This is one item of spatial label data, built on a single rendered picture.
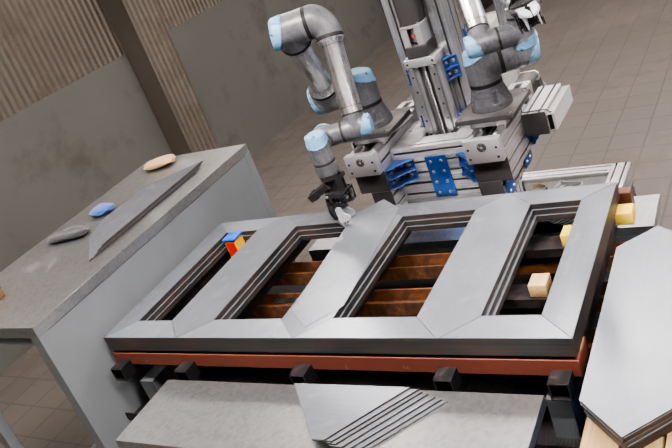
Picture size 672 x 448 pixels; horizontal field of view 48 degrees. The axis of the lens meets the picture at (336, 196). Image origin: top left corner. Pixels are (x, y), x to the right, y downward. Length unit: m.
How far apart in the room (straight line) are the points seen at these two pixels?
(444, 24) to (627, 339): 1.50
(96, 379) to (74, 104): 3.09
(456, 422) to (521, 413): 0.15
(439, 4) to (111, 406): 1.83
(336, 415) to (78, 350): 1.04
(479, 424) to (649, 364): 0.40
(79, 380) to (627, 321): 1.71
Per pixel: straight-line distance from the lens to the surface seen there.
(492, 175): 2.74
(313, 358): 2.18
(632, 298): 1.94
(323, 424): 1.95
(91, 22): 5.78
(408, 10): 2.83
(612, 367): 1.75
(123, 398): 2.81
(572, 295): 1.96
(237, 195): 3.28
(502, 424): 1.83
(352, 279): 2.32
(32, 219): 5.21
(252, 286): 2.58
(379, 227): 2.56
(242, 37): 6.93
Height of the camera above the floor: 1.97
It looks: 22 degrees down
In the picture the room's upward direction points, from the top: 21 degrees counter-clockwise
